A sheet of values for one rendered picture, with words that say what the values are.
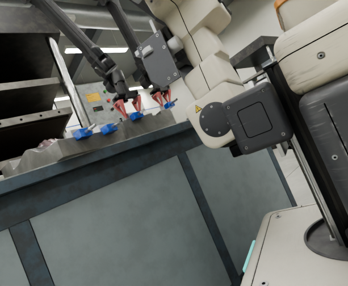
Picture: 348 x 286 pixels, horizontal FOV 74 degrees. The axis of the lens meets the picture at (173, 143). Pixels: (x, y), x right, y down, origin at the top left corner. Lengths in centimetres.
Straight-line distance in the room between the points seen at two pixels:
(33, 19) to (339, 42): 185
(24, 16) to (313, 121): 188
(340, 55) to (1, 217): 87
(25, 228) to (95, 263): 24
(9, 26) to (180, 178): 149
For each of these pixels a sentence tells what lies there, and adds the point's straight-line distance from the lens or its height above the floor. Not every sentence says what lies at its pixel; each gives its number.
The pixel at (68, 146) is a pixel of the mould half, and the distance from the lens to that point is 78.
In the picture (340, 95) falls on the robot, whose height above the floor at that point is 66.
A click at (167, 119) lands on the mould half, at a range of 108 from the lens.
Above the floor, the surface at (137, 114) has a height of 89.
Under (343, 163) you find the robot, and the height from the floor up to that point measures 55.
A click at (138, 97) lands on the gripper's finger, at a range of 103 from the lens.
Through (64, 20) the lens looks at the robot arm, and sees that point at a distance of 109.
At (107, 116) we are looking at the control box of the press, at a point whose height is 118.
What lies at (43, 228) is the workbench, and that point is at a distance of 83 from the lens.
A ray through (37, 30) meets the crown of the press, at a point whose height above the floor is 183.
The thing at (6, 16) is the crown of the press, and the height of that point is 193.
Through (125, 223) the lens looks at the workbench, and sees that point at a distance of 89.
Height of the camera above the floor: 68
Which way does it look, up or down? 3 degrees up
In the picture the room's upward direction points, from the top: 23 degrees counter-clockwise
